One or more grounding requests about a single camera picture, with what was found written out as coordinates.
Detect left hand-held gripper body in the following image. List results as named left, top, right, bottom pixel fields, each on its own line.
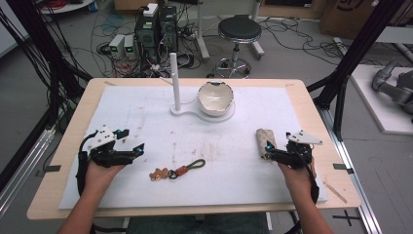
left=86, top=126, right=135, bottom=169

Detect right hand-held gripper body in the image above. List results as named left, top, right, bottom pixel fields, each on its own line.
left=282, top=129, right=324, bottom=171

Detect beige cloth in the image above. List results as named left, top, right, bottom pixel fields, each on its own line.
left=255, top=128, right=278, bottom=161

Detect person's right hand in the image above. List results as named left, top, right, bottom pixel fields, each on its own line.
left=277, top=158, right=319, bottom=200

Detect person's left hand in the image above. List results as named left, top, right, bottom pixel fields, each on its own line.
left=84, top=160, right=127, bottom=197

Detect thin wooden stick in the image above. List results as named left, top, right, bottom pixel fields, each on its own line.
left=322, top=180, right=348, bottom=205

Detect white table mat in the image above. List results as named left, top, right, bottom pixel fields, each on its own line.
left=57, top=84, right=329, bottom=211

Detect white stand with pole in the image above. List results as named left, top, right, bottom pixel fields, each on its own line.
left=158, top=52, right=237, bottom=124

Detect black tape cross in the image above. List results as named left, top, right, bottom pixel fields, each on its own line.
left=331, top=209, right=361, bottom=227

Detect white ceramic bowl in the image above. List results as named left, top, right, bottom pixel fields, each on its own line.
left=197, top=80, right=235, bottom=118

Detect grey power supply unit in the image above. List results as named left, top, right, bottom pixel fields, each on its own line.
left=108, top=33, right=127, bottom=60
left=124, top=33, right=136, bottom=60

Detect white platform board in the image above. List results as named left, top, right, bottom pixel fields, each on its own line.
left=350, top=63, right=413, bottom=137

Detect person's blue jeans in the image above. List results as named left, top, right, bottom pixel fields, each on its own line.
left=126, top=212, right=271, bottom=234

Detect black computer tower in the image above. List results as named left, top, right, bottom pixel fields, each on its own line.
left=133, top=4, right=180, bottom=65

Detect white table leg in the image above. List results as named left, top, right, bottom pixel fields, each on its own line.
left=250, top=0, right=266, bottom=61
left=194, top=0, right=211, bottom=61

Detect black round stool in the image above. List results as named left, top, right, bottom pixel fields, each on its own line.
left=213, top=14, right=264, bottom=80

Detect white box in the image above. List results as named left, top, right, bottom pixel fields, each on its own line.
left=142, top=2, right=160, bottom=19

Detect cardboard box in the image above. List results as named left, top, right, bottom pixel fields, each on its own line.
left=319, top=0, right=379, bottom=41

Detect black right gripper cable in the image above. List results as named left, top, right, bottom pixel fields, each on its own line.
left=304, top=155, right=321, bottom=205

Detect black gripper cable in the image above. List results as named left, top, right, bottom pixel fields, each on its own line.
left=304, top=155, right=321, bottom=205
left=75, top=131, right=99, bottom=198

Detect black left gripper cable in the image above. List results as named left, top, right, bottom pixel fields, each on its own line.
left=75, top=131, right=99, bottom=198

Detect keychain with green cord loop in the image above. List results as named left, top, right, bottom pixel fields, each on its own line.
left=148, top=158, right=207, bottom=181

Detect aluminium rail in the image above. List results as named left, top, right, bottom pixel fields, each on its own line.
left=0, top=127, right=56, bottom=217
left=317, top=106, right=385, bottom=234

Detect black frame post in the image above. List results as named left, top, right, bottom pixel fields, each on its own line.
left=4, top=0, right=94, bottom=133
left=306, top=0, right=408, bottom=141

